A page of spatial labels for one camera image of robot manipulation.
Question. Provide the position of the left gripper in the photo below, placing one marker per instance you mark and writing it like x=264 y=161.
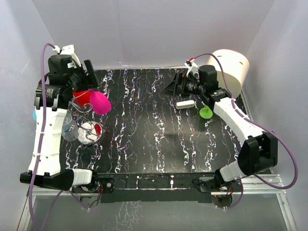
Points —
x=92 y=79

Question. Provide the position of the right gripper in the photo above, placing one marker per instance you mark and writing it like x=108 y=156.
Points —
x=173 y=89

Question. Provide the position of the green wine glass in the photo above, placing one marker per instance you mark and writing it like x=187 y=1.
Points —
x=206 y=112

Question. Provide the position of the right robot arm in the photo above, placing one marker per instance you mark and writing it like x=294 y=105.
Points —
x=259 y=149

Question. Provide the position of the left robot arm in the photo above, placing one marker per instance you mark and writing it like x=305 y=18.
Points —
x=52 y=97

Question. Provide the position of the red wine glass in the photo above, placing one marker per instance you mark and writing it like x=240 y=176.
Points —
x=82 y=98

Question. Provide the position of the magenta wine glass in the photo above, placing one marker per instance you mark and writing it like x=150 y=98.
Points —
x=100 y=103

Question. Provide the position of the chrome wine glass rack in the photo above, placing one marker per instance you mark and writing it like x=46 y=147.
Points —
x=90 y=132

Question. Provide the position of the clear wine glass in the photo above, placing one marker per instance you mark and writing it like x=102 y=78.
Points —
x=69 y=128

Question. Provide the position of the blue wine glass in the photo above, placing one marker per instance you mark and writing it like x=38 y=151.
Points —
x=34 y=115

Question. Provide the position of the small white rectangular block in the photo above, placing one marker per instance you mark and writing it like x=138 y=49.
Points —
x=185 y=104

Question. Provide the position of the white cylindrical container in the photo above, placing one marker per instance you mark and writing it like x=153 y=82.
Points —
x=235 y=66

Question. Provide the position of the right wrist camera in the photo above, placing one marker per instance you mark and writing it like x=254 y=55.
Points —
x=191 y=66

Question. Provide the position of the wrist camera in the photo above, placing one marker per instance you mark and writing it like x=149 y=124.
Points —
x=191 y=66
x=68 y=50

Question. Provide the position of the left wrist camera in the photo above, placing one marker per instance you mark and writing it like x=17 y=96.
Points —
x=68 y=50

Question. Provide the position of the black front mounting rail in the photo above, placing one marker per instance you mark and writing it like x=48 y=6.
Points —
x=162 y=187

